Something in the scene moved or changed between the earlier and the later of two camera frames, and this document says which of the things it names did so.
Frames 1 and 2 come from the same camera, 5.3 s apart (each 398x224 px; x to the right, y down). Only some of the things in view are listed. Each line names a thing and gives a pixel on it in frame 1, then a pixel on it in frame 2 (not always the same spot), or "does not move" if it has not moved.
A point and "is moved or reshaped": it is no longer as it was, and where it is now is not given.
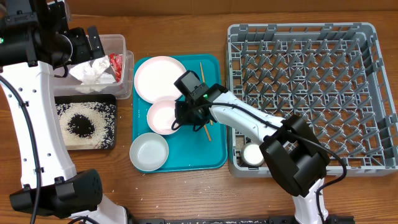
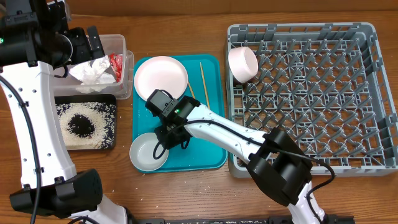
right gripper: x=185 y=119 → x=170 y=141
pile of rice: x=103 y=116 does not move
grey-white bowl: x=148 y=152 does not move
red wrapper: x=116 y=61 does not move
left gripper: x=84 y=52 does not move
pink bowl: x=160 y=116 is moved or reshaped
